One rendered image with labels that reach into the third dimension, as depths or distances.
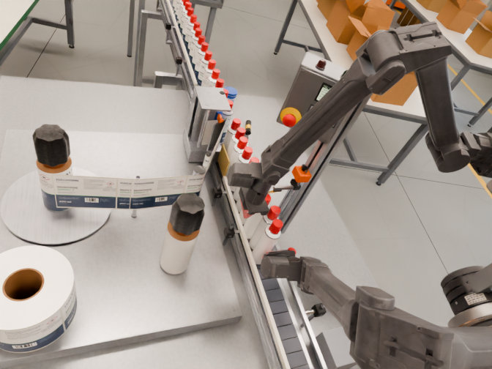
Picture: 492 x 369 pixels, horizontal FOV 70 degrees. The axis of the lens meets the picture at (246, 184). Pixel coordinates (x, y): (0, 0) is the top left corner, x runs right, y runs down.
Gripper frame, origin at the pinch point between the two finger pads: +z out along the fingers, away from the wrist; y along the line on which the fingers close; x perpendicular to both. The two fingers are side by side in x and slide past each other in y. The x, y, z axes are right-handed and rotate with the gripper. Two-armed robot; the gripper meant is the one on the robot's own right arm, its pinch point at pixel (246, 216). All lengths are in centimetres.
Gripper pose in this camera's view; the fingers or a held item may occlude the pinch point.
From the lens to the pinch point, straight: 111.3
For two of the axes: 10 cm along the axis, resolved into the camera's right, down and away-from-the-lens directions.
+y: 2.7, 7.5, -6.0
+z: -2.8, 6.6, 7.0
